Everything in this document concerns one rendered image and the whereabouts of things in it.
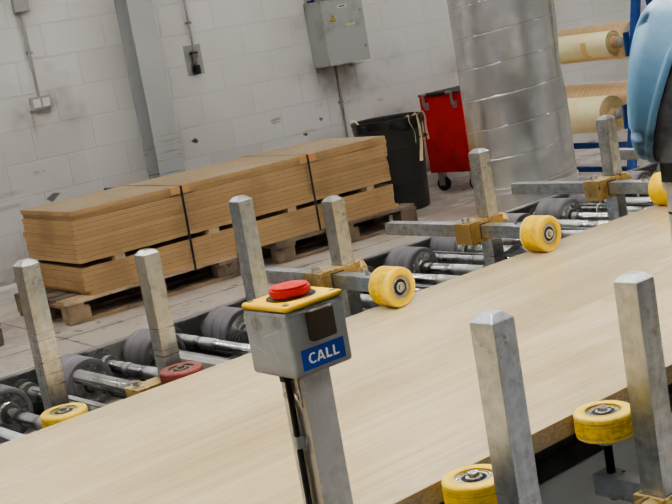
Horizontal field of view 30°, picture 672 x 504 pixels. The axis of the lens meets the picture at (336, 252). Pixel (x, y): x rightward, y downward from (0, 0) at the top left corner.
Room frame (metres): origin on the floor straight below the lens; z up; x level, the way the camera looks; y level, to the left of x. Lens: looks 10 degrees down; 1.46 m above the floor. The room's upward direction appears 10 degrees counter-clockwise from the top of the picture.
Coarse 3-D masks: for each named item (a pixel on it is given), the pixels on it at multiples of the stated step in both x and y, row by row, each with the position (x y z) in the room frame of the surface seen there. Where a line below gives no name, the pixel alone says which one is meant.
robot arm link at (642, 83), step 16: (656, 0) 0.87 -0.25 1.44; (640, 16) 0.87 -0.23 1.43; (656, 16) 0.85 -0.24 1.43; (640, 32) 0.85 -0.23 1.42; (656, 32) 0.84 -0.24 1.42; (640, 48) 0.84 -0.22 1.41; (656, 48) 0.84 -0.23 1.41; (640, 64) 0.84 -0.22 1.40; (656, 64) 0.83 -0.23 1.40; (640, 80) 0.84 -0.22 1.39; (656, 80) 0.83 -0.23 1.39; (640, 96) 0.84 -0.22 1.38; (656, 96) 0.83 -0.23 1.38; (640, 112) 0.84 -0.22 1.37; (656, 112) 0.83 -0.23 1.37; (640, 128) 0.85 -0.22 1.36; (656, 128) 0.84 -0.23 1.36; (640, 144) 0.86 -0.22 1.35; (656, 144) 0.85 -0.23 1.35; (656, 160) 0.88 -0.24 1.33
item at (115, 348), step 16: (528, 208) 3.71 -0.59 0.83; (416, 240) 3.44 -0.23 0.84; (368, 256) 3.33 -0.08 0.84; (384, 256) 3.34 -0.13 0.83; (224, 304) 3.03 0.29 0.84; (240, 304) 3.04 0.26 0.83; (176, 320) 2.94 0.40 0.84; (192, 320) 2.95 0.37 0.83; (128, 336) 2.85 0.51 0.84; (80, 352) 2.77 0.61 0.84; (96, 352) 2.79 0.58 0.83; (112, 352) 2.81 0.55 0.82; (208, 352) 2.97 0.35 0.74; (32, 368) 2.70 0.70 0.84
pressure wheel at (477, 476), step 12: (456, 468) 1.47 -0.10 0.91; (468, 468) 1.46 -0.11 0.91; (480, 468) 1.46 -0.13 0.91; (444, 480) 1.44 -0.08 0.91; (456, 480) 1.44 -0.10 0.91; (468, 480) 1.43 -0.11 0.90; (480, 480) 1.43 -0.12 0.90; (492, 480) 1.41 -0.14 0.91; (444, 492) 1.43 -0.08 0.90; (456, 492) 1.41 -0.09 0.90; (468, 492) 1.40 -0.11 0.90; (480, 492) 1.40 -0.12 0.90; (492, 492) 1.40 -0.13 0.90
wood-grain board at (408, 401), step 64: (576, 256) 2.60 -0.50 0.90; (640, 256) 2.49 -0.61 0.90; (384, 320) 2.32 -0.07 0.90; (448, 320) 2.24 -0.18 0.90; (576, 320) 2.09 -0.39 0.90; (192, 384) 2.10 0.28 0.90; (256, 384) 2.03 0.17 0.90; (384, 384) 1.90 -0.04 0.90; (448, 384) 1.85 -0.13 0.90; (576, 384) 1.74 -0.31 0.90; (0, 448) 1.92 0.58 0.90; (64, 448) 1.86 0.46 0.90; (128, 448) 1.80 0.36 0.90; (192, 448) 1.75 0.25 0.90; (256, 448) 1.70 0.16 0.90; (384, 448) 1.61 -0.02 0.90; (448, 448) 1.57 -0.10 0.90
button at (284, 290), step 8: (296, 280) 1.18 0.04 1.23; (304, 280) 1.17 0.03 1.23; (272, 288) 1.16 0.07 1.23; (280, 288) 1.16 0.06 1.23; (288, 288) 1.15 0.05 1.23; (296, 288) 1.15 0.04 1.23; (304, 288) 1.15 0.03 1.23; (272, 296) 1.16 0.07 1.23; (280, 296) 1.15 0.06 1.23; (288, 296) 1.15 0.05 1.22; (296, 296) 1.15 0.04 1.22
